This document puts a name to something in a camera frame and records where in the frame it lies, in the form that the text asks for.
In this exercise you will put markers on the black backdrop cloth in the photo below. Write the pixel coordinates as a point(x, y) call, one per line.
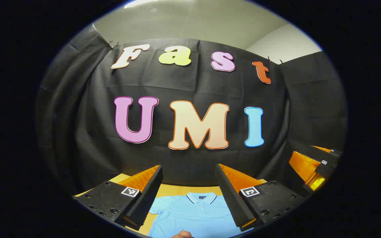
point(184, 86)

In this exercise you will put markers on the light blue polo T-shirt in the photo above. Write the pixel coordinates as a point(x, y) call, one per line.
point(197, 218)

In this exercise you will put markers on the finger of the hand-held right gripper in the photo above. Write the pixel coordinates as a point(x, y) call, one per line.
point(304, 167)
point(333, 152)

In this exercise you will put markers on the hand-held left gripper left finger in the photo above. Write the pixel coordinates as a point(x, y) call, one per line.
point(147, 198)

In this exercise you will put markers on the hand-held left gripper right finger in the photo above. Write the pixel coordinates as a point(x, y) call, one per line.
point(232, 198)

